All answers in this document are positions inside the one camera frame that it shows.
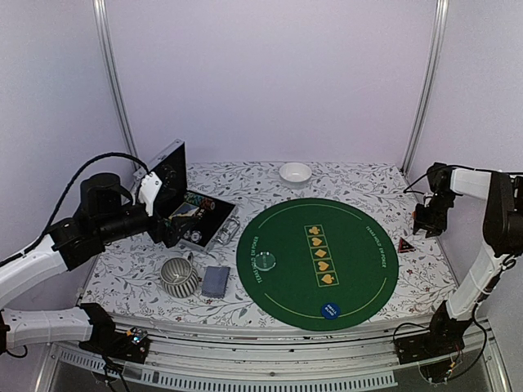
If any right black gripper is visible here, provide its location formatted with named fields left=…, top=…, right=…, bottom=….
left=414, top=193, right=456, bottom=238

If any clear acrylic dealer button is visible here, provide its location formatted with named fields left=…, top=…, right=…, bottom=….
left=255, top=252, right=276, bottom=271

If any blue small blind button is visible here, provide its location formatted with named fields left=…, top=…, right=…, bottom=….
left=320, top=302, right=341, bottom=320

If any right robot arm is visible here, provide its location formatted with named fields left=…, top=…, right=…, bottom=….
left=413, top=163, right=522, bottom=356

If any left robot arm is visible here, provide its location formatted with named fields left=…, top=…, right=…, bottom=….
left=1, top=149, right=194, bottom=357

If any card deck in case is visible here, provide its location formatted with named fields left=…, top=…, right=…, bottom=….
left=169, top=203, right=206, bottom=220

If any poker chips front row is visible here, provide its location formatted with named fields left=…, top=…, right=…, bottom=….
left=183, top=229, right=203, bottom=244

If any poker chips row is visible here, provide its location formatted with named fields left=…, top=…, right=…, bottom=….
left=184, top=192, right=216, bottom=211
left=183, top=229, right=203, bottom=244

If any poker chips back row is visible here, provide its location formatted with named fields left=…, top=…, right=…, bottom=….
left=184, top=192, right=216, bottom=211

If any aluminium poker chip case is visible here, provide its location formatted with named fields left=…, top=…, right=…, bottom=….
left=148, top=140, right=240, bottom=252

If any red black triangle button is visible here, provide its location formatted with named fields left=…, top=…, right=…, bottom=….
left=398, top=238, right=415, bottom=253

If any striped ceramic mug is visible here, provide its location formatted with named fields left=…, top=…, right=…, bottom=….
left=160, top=252, right=199, bottom=298

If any blue playing card deck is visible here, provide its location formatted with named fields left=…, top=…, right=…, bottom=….
left=202, top=266, right=230, bottom=299

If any round green poker mat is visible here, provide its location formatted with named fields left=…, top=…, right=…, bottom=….
left=236, top=198, right=399, bottom=332

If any white ceramic bowl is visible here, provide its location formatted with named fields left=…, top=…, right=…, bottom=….
left=279, top=163, right=312, bottom=184

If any left aluminium frame post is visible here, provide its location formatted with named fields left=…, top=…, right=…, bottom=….
left=91, top=0, right=141, bottom=168

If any aluminium frame post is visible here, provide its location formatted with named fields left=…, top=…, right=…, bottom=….
left=400, top=0, right=449, bottom=175
left=91, top=0, right=141, bottom=168

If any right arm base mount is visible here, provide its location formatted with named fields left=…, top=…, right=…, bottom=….
left=393, top=330, right=465, bottom=364

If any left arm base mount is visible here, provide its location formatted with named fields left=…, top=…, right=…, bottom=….
left=78, top=327, right=150, bottom=364

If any right aluminium frame post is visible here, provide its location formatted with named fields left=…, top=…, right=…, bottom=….
left=400, top=0, right=449, bottom=175

